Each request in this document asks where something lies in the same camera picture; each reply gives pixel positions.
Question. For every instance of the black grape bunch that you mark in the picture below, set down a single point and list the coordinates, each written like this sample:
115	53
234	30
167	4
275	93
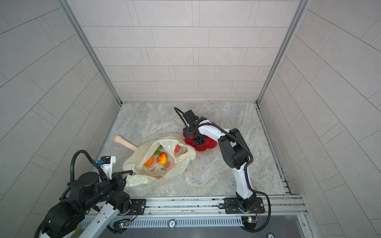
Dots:
199	140

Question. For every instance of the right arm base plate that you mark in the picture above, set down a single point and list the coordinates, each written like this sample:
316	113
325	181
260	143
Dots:
234	205

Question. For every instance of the aluminium mounting rail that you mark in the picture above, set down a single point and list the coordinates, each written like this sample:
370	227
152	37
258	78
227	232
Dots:
207	206

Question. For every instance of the beige rolling pin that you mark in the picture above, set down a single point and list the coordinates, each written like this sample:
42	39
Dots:
118	139

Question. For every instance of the yellow red mango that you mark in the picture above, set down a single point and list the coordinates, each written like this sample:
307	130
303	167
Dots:
163	159

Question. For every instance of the cream plastic fruit bag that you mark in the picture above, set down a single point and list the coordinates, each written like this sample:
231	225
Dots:
176	165

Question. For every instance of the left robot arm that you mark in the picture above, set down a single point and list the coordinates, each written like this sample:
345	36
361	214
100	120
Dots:
62	219

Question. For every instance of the red flower-shaped plate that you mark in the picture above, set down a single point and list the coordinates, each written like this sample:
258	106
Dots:
209	144

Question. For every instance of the green grape bunch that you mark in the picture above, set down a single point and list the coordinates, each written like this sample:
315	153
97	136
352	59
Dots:
158	150

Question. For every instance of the right circuit board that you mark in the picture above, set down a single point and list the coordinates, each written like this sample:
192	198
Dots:
249	223

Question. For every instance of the pink strawberry fruit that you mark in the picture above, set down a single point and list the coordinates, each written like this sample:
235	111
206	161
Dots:
177	149

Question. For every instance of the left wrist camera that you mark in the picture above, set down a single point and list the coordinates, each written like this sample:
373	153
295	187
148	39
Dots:
105	160

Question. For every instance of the orange tangerine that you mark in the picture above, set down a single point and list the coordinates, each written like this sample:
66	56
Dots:
149	162

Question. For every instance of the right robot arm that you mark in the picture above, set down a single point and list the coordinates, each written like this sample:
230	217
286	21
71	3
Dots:
199	132

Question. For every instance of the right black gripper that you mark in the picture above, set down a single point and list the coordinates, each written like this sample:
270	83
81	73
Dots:
187	132

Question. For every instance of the circuit board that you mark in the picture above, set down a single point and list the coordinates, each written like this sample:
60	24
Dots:
249	223
122	224

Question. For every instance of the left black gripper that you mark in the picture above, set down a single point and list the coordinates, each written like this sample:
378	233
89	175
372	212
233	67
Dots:
118	177

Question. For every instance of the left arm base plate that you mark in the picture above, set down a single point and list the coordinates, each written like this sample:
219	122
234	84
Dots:
137	207

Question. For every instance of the left circuit board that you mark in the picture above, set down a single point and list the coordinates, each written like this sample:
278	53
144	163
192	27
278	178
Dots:
122	224

